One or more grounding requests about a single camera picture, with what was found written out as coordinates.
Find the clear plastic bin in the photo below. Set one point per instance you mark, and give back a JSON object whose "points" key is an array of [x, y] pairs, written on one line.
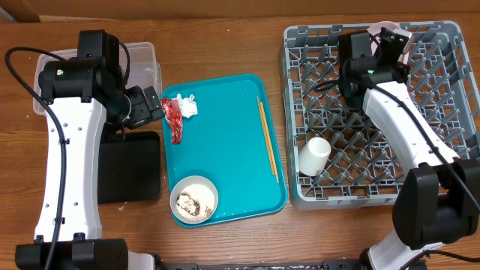
{"points": [[142, 71]]}

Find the white napkin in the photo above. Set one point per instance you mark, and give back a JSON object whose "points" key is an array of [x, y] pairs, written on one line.
{"points": [[187, 105]]}

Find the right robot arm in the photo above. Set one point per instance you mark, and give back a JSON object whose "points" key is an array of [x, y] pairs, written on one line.
{"points": [[438, 203]]}

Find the white cup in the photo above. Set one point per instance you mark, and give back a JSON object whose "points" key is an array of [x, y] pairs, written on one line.
{"points": [[313, 157]]}

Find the wooden chopstick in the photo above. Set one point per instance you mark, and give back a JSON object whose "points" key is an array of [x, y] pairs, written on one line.
{"points": [[258, 100], [268, 142]]}

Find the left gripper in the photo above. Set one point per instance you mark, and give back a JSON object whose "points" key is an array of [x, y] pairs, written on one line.
{"points": [[145, 112]]}

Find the red snack wrapper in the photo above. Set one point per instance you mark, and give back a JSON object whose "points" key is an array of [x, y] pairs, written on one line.
{"points": [[173, 116]]}

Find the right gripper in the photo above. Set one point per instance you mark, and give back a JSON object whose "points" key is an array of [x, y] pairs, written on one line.
{"points": [[406, 70]]}

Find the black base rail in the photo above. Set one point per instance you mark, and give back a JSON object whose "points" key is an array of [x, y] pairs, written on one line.
{"points": [[329, 264]]}

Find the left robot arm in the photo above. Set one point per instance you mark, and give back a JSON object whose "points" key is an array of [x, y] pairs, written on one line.
{"points": [[68, 234]]}

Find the teal serving tray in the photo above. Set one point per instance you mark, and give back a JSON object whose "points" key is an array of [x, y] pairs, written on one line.
{"points": [[225, 143]]}

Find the grey bowl with food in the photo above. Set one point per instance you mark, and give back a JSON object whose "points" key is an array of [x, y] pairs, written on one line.
{"points": [[194, 200]]}

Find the grey dishwasher rack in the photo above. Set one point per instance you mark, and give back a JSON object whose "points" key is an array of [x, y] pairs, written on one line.
{"points": [[362, 170]]}

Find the black tray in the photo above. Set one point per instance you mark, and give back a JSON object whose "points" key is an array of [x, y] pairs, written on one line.
{"points": [[129, 167]]}

